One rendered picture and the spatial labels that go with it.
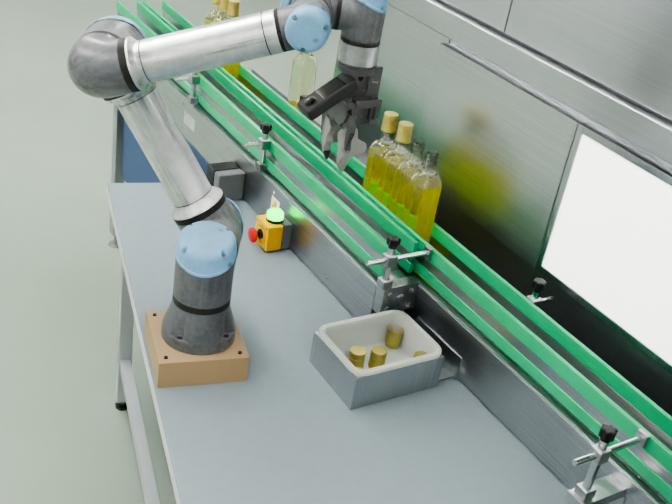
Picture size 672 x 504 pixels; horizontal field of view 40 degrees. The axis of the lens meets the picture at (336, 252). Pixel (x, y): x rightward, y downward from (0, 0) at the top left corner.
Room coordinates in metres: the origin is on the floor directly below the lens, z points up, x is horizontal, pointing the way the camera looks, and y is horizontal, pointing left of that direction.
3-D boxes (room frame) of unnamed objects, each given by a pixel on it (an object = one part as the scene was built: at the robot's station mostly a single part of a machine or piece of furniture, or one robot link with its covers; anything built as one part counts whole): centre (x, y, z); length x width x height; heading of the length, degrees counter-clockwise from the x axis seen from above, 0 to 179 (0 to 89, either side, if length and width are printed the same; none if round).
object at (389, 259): (1.74, -0.14, 0.95); 0.17 x 0.03 x 0.12; 126
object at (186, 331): (1.54, 0.25, 0.86); 0.15 x 0.15 x 0.10
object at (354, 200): (2.51, 0.34, 0.92); 1.75 x 0.01 x 0.08; 36
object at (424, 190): (1.90, -0.17, 0.99); 0.06 x 0.06 x 0.21; 36
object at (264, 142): (2.20, 0.25, 0.94); 0.07 x 0.04 x 0.13; 126
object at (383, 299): (1.75, -0.15, 0.85); 0.09 x 0.04 x 0.07; 126
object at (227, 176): (2.28, 0.34, 0.79); 0.08 x 0.08 x 0.08; 36
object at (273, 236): (2.05, 0.17, 0.79); 0.07 x 0.07 x 0.07; 36
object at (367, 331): (1.59, -0.12, 0.80); 0.22 x 0.17 x 0.09; 126
